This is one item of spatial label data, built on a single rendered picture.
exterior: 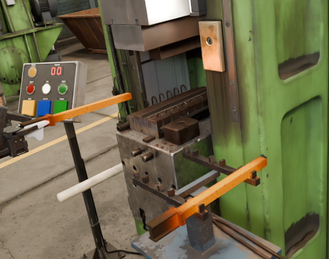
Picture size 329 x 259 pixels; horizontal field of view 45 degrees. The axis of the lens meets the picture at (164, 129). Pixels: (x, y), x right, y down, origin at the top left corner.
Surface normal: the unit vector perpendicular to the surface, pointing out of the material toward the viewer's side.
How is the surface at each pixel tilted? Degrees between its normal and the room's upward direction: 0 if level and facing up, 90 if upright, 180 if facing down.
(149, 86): 90
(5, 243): 0
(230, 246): 0
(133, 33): 90
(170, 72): 90
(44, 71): 60
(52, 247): 0
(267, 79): 89
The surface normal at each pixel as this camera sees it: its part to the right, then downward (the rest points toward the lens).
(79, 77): 0.90, 0.04
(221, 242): -0.15, -0.91
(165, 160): -0.76, 0.35
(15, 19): 0.57, 0.04
